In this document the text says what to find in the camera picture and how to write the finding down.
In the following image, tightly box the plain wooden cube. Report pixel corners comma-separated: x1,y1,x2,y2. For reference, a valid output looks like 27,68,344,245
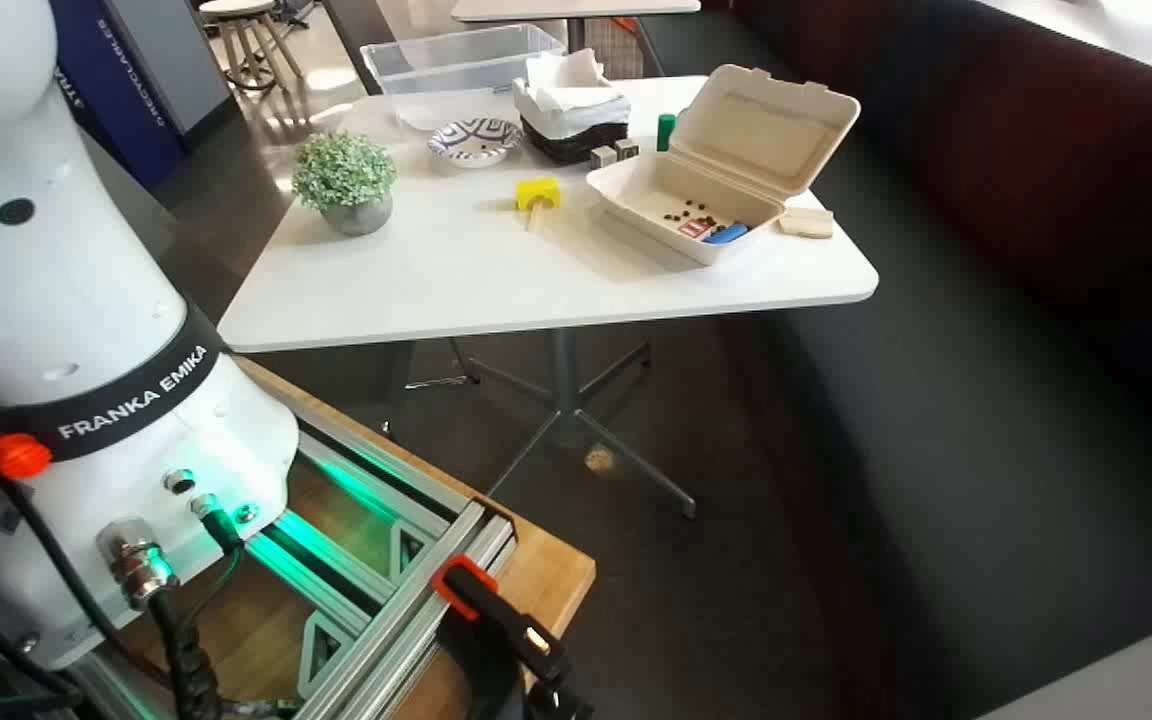
771,202,839,245

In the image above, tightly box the metal table base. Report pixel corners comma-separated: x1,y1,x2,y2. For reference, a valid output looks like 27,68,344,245
382,332,703,519

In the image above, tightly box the yellow plastic toy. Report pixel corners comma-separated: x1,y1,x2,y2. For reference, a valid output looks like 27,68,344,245
511,175,568,226

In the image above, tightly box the blue plastic cylinder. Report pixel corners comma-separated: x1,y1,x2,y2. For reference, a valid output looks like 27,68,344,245
703,221,757,251

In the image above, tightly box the black napkin holder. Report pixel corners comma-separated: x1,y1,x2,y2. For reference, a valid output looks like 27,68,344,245
522,111,641,173

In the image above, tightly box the black white patterned bowl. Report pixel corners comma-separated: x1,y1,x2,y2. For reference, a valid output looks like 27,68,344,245
428,117,523,173

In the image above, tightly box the orange black bar clamp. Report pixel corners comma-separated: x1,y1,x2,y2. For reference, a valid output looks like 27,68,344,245
428,553,591,720

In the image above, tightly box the white styrofoam food tray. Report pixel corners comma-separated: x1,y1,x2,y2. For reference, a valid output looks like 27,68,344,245
507,47,635,138

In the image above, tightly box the beige clamshell food container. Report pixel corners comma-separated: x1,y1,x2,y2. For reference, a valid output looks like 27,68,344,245
583,62,864,273

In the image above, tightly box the green artificial potted plant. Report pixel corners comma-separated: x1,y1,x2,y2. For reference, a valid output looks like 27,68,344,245
289,129,403,239

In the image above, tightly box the clear plastic storage bin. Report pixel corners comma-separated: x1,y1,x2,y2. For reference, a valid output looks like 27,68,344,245
355,21,568,138

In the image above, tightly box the dark upholstered bench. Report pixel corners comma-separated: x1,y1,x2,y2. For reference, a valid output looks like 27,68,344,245
641,0,1152,720

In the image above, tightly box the metal bar stool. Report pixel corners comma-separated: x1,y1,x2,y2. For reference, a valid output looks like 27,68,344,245
198,0,320,138

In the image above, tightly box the silver round connector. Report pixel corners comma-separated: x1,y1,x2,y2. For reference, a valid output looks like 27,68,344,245
95,516,179,614

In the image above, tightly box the dark blue panel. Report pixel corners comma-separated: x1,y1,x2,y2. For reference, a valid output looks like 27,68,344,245
50,0,234,193

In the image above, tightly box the white counter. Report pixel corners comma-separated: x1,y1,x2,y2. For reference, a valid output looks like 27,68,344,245
982,617,1152,720

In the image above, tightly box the aluminium profile frame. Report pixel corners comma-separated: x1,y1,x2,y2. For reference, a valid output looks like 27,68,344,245
62,398,522,720

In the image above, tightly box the green lit plug cable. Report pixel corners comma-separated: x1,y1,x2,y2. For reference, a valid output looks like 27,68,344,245
188,491,258,561

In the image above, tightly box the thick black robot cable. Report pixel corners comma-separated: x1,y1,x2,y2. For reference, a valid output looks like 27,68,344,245
144,581,230,720

